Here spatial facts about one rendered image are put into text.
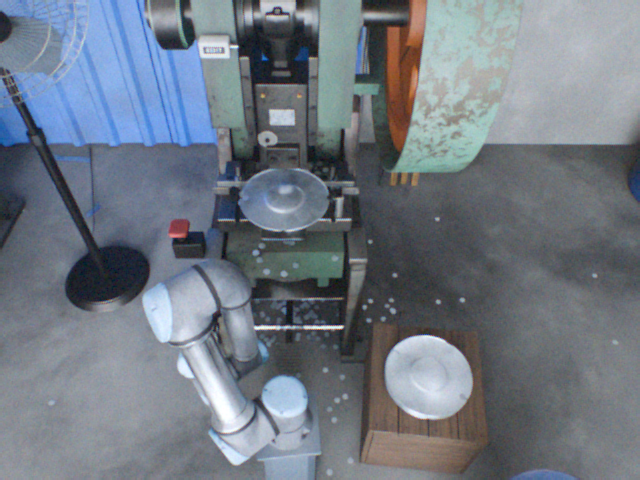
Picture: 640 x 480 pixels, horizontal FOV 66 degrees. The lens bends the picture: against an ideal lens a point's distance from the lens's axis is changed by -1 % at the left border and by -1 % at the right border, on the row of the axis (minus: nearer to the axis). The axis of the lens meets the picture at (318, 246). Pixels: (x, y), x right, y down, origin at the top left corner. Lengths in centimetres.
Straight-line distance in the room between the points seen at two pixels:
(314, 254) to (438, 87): 79
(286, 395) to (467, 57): 91
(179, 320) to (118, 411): 113
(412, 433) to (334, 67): 112
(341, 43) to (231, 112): 35
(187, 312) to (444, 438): 96
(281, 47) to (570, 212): 206
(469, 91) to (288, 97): 55
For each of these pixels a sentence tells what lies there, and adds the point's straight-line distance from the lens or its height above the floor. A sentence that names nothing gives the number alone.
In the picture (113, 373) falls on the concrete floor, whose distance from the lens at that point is 228.
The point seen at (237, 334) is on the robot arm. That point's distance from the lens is 132.
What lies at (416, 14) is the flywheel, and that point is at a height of 136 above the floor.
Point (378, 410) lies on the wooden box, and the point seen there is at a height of 35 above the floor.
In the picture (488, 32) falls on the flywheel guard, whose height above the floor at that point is 147.
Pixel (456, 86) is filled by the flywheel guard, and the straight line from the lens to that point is 108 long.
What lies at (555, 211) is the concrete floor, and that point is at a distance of 300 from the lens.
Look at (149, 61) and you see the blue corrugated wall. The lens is 288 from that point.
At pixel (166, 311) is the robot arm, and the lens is 110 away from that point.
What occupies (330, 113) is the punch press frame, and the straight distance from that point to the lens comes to 142.
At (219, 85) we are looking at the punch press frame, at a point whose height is 120.
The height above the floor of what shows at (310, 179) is 78.
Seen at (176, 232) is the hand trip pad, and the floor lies 76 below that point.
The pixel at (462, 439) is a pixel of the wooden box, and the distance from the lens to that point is 173.
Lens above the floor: 192
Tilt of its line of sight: 50 degrees down
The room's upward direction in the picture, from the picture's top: 2 degrees clockwise
